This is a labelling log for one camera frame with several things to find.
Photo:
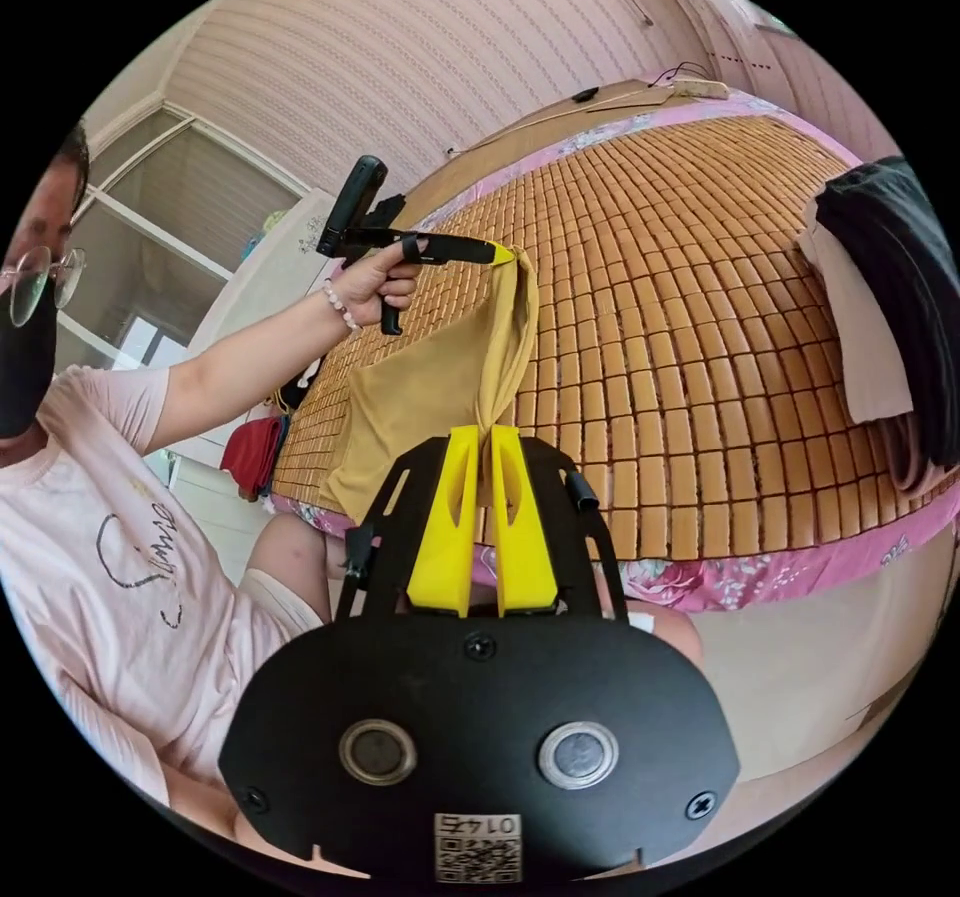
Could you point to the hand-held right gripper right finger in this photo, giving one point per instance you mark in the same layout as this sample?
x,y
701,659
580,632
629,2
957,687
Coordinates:
x,y
525,537

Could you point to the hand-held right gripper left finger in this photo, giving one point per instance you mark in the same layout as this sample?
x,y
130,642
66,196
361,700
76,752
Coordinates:
x,y
447,529

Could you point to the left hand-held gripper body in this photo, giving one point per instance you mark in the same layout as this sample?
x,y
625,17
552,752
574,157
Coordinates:
x,y
409,252

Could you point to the yellow short sleeve shirt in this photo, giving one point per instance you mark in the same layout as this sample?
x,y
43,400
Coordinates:
x,y
442,357

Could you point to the person's left forearm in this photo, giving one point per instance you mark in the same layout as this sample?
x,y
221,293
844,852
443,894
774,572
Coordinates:
x,y
247,368

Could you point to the person's left hand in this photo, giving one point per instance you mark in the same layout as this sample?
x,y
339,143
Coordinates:
x,y
375,286

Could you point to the bed with woven mat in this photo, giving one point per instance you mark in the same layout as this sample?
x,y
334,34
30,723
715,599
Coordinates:
x,y
675,357

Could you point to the red cloth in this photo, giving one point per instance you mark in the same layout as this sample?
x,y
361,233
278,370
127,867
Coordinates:
x,y
251,454

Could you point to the window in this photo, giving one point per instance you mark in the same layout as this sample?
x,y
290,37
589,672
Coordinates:
x,y
142,237

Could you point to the person's body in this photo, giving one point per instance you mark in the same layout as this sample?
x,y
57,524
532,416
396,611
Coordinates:
x,y
120,537

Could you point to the pile of clothes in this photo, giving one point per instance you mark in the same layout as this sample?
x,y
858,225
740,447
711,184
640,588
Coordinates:
x,y
885,312

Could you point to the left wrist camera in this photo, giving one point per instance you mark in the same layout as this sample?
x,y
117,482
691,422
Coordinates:
x,y
351,196

